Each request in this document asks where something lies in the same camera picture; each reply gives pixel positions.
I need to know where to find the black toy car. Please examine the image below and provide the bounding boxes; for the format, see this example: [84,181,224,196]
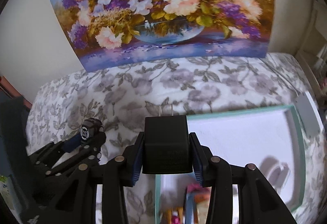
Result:
[80,118,106,146]

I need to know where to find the white smart watch band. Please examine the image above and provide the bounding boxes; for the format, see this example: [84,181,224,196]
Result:
[261,161,290,194]

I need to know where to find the black charger cube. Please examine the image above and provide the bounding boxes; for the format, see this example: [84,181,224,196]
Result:
[142,115,193,175]

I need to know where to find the blue orange toy cleaver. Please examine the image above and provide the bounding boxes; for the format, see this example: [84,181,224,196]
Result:
[185,192,211,223]

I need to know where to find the pink smart watch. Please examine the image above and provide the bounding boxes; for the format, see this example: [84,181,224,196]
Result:
[186,183,211,194]

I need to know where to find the floral patterned table cloth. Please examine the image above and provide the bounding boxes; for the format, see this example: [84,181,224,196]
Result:
[25,52,327,224]

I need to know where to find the teal white tray box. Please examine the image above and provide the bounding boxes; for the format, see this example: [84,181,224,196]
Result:
[155,105,305,223]

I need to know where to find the white rectangular device box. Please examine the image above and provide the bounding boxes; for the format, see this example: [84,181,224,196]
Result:
[294,91,324,137]

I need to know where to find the flower painting canvas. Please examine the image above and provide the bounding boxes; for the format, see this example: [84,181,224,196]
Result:
[50,0,274,72]

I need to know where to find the white shelf unit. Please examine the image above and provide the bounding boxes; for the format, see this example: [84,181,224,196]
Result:
[295,0,326,100]

